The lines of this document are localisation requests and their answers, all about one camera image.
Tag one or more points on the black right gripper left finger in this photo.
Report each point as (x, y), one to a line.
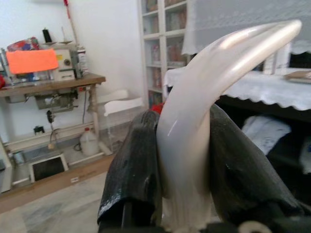
(131, 170)

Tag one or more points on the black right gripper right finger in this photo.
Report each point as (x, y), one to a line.
(243, 170)

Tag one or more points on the white printed fabric bag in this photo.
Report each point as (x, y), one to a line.
(264, 131)

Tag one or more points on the long wooden plank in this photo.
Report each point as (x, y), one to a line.
(85, 172)

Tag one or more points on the white plastic jug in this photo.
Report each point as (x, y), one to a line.
(89, 144)

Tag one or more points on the white plastic tray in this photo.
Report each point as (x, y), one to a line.
(121, 106)
(114, 94)

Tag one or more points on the red tied bag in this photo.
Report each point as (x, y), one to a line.
(158, 108)

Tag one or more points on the white lace tablecloth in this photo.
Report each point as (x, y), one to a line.
(267, 92)

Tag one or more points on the white-framed black sewing pedal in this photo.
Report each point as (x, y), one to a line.
(48, 168)

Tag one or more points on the black hanging plug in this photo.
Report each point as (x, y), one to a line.
(50, 116)

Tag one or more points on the small black box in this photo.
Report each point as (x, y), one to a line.
(39, 129)

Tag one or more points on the grey sewing machine motor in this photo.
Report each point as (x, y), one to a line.
(58, 99)

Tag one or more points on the flat brown book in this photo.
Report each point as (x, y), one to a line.
(298, 77)

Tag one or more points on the wooden-top sewing table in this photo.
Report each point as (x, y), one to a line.
(60, 83)

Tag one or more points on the white printed spray can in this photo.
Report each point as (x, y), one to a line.
(82, 60)

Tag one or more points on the cream industrial sewing machine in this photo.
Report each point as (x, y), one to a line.
(68, 61)

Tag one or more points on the white bookshelf with books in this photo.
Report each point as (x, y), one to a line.
(161, 36)

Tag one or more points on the orange paper sheet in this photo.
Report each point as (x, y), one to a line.
(31, 60)

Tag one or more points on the white lace cover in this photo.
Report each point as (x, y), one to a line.
(243, 14)

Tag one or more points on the red handbag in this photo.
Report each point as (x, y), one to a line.
(2, 81)

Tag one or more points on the black thread spool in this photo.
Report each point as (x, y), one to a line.
(47, 36)

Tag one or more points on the wooden stick with red end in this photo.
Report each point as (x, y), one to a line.
(70, 20)

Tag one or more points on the colourful patterned cloth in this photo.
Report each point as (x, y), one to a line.
(24, 43)

